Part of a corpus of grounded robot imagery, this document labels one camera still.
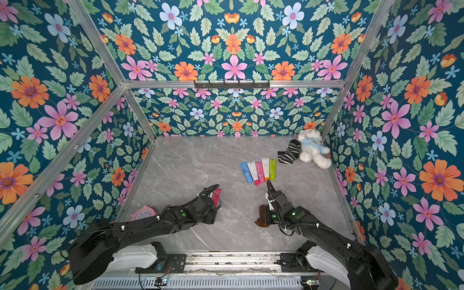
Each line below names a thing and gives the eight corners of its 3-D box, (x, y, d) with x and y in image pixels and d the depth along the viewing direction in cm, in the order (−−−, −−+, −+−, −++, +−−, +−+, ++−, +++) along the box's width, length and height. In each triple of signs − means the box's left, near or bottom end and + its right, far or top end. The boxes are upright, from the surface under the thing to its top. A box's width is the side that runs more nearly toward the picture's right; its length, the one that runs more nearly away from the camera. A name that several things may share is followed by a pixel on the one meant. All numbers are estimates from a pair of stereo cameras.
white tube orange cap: (263, 182, 101) (263, 180, 99) (261, 160, 111) (262, 157, 109) (271, 182, 101) (271, 180, 99) (269, 160, 111) (269, 157, 109)
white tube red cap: (254, 186, 99) (254, 183, 97) (247, 164, 109) (247, 162, 107) (261, 184, 100) (261, 182, 98) (254, 163, 109) (254, 161, 107)
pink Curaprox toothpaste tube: (259, 183, 100) (259, 181, 98) (255, 164, 109) (255, 161, 107) (265, 183, 101) (265, 180, 99) (261, 163, 109) (261, 161, 107)
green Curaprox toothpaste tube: (269, 180, 102) (270, 177, 100) (269, 160, 111) (270, 158, 109) (277, 180, 101) (277, 178, 100) (276, 161, 110) (276, 158, 109)
